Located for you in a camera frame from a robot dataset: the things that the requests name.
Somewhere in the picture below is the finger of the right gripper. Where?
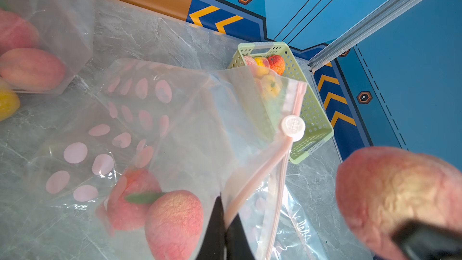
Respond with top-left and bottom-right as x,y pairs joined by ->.
391,220 -> 462,260

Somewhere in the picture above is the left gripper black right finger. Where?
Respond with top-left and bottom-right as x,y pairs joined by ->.
225,214 -> 255,260

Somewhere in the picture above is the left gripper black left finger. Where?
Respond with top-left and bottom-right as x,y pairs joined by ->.
196,196 -> 226,260

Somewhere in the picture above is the pale pink peach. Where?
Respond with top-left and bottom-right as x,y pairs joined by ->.
145,190 -> 204,260

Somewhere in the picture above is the large pink yellow peach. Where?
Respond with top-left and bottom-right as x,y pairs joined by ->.
335,147 -> 462,260

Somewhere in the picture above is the pink-dotted zip bag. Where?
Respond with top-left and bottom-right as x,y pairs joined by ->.
26,59 -> 308,260
239,181 -> 328,260

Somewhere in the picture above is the orange topped yellow peach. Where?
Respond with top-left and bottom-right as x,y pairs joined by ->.
261,75 -> 283,98

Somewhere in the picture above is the clear blue-zipper zip bag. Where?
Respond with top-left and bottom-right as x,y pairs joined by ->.
1,0 -> 95,114

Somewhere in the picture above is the pink red peach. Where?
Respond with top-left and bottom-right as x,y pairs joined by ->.
1,10 -> 40,55

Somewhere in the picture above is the yellow peach pink spot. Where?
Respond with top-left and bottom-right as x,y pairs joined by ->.
255,57 -> 270,77

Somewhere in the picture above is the pink peach basket corner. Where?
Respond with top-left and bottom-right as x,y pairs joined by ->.
243,55 -> 257,66

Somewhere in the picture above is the orange red wrinkled peach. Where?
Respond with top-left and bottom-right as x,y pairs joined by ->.
267,55 -> 286,76

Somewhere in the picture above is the green plastic fruit basket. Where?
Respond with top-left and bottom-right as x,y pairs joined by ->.
229,42 -> 334,164

